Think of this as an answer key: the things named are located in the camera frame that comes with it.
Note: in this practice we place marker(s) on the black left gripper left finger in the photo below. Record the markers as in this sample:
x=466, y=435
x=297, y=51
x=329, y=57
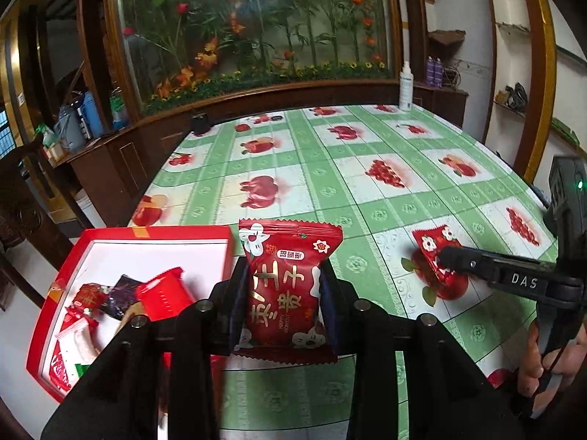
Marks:
x=205, y=335

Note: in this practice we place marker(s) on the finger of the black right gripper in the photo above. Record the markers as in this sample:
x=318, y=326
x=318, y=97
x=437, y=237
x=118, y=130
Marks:
x=527, y=278

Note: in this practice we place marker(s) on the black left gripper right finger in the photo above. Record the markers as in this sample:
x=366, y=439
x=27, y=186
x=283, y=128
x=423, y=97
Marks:
x=362, y=329

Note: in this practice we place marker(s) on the long red snack packet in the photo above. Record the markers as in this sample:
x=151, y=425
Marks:
x=164, y=296

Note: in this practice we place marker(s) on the black purple snack packet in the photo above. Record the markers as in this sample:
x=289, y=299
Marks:
x=120, y=298

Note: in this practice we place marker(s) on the red flower jujube snack packet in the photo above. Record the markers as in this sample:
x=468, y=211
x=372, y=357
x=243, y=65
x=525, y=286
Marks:
x=431, y=242

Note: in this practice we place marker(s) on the person's right hand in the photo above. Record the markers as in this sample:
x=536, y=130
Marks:
x=534, y=365

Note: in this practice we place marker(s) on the red gift box tray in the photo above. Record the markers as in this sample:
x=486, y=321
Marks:
x=156, y=270

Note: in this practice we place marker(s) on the green fruit pattern tablecloth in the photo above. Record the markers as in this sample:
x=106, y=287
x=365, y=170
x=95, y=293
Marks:
x=380, y=174

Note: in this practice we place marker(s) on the small black table object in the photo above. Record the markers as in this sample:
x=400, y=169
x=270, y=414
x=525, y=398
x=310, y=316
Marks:
x=200, y=124

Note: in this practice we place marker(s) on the dark wooden chair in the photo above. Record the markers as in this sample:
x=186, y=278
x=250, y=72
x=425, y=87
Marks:
x=21, y=211

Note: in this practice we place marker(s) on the purple bottles pair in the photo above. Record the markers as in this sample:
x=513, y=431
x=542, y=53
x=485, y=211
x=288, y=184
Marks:
x=434, y=73

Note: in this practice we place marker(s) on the white spray bottle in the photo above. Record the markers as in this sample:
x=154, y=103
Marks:
x=406, y=86

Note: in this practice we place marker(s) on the grey kettle jug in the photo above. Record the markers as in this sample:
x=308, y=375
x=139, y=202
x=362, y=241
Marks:
x=68, y=129

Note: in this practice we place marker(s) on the blue water jug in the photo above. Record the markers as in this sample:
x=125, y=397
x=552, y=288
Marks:
x=91, y=116

